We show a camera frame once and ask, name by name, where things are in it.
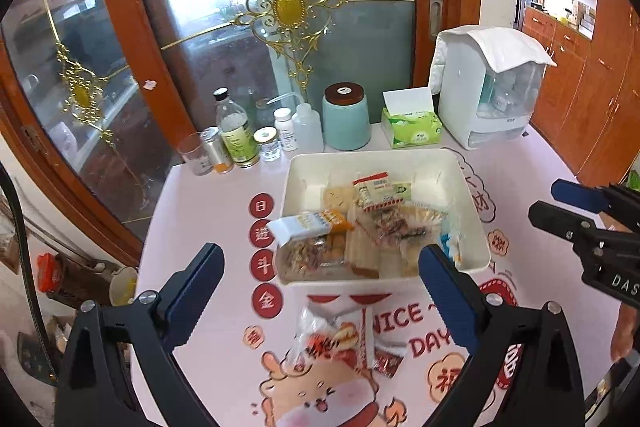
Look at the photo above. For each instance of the beige cracker packet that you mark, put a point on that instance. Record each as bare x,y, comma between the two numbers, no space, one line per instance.
336,198

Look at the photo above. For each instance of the clear glass cup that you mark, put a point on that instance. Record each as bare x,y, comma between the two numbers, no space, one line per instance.
195,157

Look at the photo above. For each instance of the teal canister with brown lid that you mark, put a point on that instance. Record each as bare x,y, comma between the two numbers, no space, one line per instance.
346,117

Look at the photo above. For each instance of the small brown sachet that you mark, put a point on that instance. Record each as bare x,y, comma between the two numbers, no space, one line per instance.
389,363

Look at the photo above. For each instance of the small clear glass bottle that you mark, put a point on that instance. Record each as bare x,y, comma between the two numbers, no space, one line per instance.
263,109

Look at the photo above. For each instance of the clear squeeze bottle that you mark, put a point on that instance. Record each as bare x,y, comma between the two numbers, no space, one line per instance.
307,129

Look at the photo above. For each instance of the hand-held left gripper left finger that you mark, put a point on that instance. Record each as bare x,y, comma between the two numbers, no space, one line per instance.
192,302

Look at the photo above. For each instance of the white pill bottle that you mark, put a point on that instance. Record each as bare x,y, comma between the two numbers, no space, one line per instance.
285,129

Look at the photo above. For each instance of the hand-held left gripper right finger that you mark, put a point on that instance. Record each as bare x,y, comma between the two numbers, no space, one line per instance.
450,302

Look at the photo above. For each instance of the glass bottle with green label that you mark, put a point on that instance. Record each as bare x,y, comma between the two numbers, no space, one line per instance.
235,132

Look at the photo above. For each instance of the red label snack packet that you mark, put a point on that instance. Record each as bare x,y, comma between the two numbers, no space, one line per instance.
372,190

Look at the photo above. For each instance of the silver can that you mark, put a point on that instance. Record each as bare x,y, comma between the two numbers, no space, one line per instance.
216,152

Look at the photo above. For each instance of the orange white nut snack packet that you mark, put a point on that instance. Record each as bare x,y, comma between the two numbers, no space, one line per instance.
307,227

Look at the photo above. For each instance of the blue white snack packet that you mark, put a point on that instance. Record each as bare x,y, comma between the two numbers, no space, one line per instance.
450,247

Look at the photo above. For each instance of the clear red print bun packet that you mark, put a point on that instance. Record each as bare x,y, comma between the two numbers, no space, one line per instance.
327,338

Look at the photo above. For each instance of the white plastic bin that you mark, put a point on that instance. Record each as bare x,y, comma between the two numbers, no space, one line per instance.
310,172

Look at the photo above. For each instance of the green tissue box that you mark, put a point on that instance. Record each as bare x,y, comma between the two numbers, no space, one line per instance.
410,129

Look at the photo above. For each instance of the wooden framed glass door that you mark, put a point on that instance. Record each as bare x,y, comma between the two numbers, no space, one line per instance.
135,32

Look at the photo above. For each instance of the wooden cabinet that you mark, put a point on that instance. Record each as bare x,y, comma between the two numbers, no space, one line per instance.
575,107

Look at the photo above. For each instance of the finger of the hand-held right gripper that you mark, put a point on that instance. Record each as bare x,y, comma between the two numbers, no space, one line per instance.
575,195
555,217

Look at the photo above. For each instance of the pale brown snack packet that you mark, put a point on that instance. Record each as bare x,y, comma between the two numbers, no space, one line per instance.
362,257

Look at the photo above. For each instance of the white countertop appliance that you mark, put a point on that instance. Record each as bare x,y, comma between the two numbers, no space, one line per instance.
465,107

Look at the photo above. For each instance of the clear dark dried snack packet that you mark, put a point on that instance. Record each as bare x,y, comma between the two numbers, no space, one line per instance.
395,227

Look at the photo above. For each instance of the large gold door ornament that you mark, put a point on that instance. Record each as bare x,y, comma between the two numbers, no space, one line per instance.
287,7

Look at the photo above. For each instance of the white cloth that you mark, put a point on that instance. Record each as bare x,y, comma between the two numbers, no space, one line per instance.
510,47

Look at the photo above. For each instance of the person's right hand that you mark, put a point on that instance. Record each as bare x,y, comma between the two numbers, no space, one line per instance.
624,332

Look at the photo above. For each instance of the small jar with silver lid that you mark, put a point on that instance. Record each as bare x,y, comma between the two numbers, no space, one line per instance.
266,144

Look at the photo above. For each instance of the green white snack packet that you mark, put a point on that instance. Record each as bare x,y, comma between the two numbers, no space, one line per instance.
401,192

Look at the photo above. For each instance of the small gold door ornament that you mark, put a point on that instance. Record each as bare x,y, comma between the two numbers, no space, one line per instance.
82,94

